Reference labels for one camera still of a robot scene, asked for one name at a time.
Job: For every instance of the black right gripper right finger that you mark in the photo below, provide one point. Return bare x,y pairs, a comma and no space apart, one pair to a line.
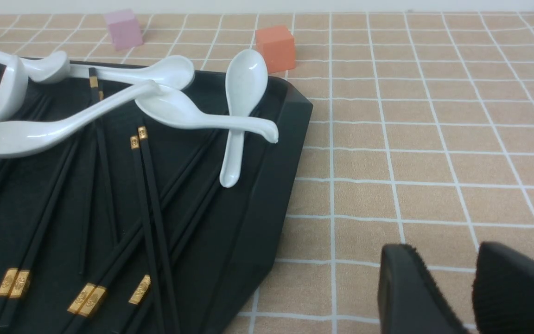
503,290

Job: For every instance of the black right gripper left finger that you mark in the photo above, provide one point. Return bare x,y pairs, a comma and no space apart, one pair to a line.
409,300

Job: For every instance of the black chopstick gold band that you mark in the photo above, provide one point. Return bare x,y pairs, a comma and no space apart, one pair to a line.
159,226
197,158
104,277
17,277
185,209
7,318
96,96
146,224

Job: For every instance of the white ceramic spoon rightmost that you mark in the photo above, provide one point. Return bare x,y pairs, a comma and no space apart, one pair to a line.
245,84

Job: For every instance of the white ceramic spoon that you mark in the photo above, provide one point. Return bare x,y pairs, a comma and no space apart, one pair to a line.
49,70
245,84
174,71
23,138

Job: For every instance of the orange cube block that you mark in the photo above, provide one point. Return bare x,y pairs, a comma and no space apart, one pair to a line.
277,46

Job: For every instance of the black plastic tray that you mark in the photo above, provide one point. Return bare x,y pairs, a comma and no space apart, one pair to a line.
78,241

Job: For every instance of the white ceramic spoon top middle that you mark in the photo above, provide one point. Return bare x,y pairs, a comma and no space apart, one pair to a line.
174,71

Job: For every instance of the pink cube block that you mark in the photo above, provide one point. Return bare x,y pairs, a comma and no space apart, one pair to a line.
124,29

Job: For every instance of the white ceramic spoon top left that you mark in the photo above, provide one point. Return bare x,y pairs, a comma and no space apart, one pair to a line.
49,70

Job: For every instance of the white ceramic spoon front centre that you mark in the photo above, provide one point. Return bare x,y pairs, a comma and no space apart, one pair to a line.
23,138

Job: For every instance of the white ceramic spoon left vertical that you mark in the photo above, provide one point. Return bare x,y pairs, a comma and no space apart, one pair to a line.
13,88

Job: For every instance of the white ceramic spoon long-handled right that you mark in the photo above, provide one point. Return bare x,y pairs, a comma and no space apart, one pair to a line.
173,108

